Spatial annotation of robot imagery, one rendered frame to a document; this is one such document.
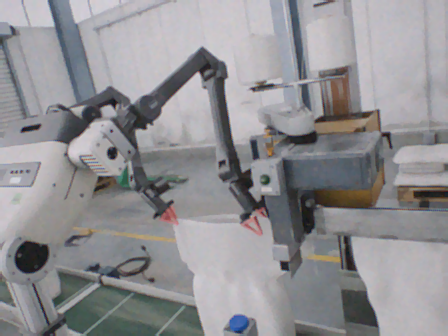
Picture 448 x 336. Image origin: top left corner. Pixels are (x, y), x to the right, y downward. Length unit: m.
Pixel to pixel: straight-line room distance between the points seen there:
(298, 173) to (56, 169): 0.66
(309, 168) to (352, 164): 0.11
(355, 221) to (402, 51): 5.03
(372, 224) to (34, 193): 0.96
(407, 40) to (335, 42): 4.89
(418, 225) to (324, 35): 0.62
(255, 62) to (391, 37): 4.90
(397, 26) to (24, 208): 5.62
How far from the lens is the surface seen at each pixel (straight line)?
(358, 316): 1.62
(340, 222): 1.15
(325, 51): 1.15
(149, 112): 1.03
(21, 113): 8.88
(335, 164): 0.91
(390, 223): 1.12
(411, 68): 6.03
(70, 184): 1.05
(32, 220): 1.06
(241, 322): 1.14
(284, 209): 1.00
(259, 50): 1.23
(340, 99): 1.38
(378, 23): 6.07
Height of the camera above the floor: 1.57
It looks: 14 degrees down
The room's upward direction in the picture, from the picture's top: 11 degrees counter-clockwise
